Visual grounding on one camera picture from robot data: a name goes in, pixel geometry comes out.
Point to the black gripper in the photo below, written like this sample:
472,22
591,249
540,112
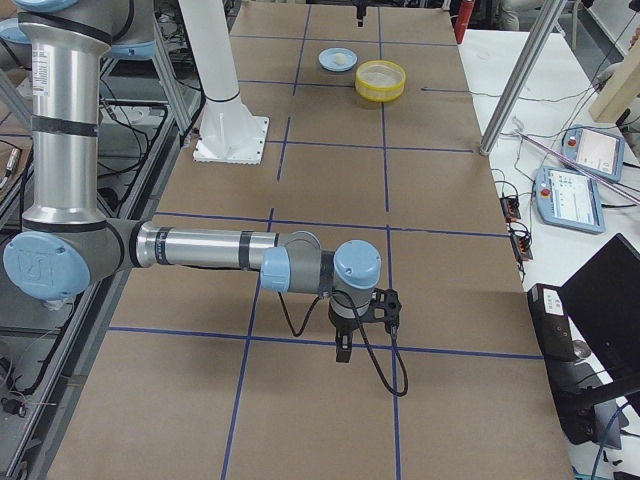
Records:
346,323

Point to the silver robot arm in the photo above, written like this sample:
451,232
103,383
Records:
67,243

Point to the yellow round steamer basket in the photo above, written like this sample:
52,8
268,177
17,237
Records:
380,81

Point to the light blue plate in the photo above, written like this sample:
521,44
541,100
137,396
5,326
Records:
325,59

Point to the red cylinder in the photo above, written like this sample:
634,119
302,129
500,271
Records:
463,18

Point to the pink metal rod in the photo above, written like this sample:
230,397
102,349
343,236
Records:
583,170

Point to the right black usb hub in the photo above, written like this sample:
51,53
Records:
521,245

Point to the black usb hub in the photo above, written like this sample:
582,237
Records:
510,208
521,245

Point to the left black usb hub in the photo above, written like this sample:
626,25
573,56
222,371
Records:
510,208

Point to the black laptop on stand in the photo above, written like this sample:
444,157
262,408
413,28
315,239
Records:
588,333

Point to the near teach pendant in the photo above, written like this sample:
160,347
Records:
565,198

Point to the teach pendant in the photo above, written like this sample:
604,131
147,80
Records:
598,151
565,198

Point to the wooden beam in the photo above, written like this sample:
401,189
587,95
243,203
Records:
620,89

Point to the far teach pendant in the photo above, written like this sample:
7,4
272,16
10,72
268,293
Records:
598,151

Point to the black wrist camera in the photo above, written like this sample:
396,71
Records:
384,308

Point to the white camera stand base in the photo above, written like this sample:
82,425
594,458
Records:
228,132

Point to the aluminium frame post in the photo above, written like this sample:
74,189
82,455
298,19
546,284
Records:
525,63

